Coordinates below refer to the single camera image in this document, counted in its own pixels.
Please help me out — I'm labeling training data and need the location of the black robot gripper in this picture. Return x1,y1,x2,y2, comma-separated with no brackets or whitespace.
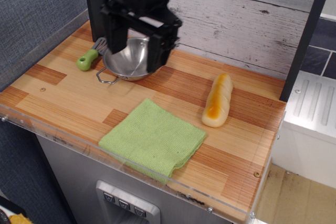
100,0,182,72

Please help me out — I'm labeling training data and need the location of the yellow toy bread loaf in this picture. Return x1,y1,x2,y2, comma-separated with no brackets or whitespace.
202,73,233,127

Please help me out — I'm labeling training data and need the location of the green folded cloth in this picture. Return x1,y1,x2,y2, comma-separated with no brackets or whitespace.
99,99,206,184

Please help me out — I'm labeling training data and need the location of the silver toy fridge cabinet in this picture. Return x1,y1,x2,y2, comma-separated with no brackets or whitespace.
38,136,253,223

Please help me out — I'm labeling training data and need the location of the clear acrylic front guard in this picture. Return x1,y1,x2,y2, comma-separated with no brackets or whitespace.
1,105,256,223

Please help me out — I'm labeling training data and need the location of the silver dispenser button panel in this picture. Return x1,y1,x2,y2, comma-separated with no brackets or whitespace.
96,180,161,223

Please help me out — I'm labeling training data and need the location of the white toy sink unit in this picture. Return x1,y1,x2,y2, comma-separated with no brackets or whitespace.
271,71,335,188

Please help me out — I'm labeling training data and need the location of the yellow object bottom corner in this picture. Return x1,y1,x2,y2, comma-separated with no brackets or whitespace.
1,210,33,224

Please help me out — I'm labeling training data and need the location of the steel two-handled bowl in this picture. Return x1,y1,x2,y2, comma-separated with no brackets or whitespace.
96,37,156,84

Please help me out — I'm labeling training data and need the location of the green-handled grey spatula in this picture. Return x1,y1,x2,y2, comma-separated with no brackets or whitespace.
76,37,107,71

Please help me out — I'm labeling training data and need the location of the dark left frame post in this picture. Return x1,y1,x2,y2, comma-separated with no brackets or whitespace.
86,0,105,42

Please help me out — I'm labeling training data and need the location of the dark frame post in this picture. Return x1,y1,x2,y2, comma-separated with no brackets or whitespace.
279,0,326,102
86,0,105,42

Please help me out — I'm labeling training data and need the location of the dark right frame post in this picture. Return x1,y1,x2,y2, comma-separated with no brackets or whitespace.
279,0,326,102

